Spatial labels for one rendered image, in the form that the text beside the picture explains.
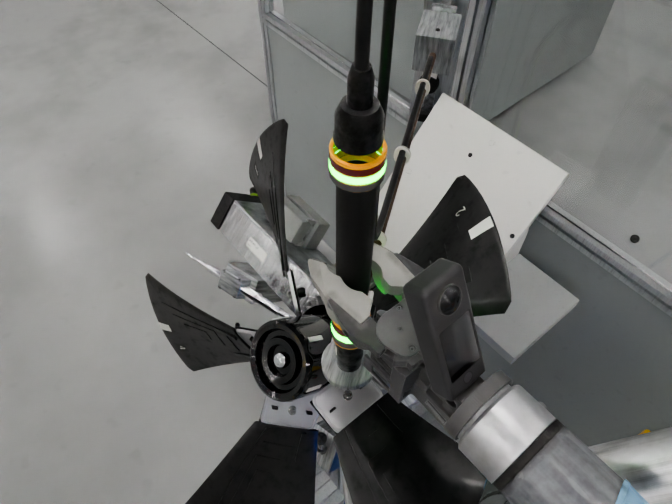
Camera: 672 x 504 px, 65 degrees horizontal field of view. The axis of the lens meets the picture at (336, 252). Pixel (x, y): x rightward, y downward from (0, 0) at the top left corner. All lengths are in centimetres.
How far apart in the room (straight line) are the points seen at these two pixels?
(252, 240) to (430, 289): 68
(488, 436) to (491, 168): 55
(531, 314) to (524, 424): 88
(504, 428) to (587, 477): 6
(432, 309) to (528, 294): 95
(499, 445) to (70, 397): 199
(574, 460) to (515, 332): 84
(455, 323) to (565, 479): 14
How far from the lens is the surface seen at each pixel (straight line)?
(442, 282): 40
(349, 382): 68
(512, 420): 45
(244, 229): 106
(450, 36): 102
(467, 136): 94
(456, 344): 44
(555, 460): 45
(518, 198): 90
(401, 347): 47
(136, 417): 218
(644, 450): 59
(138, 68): 370
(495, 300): 61
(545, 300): 135
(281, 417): 88
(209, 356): 104
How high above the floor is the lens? 193
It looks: 52 degrees down
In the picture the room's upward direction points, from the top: straight up
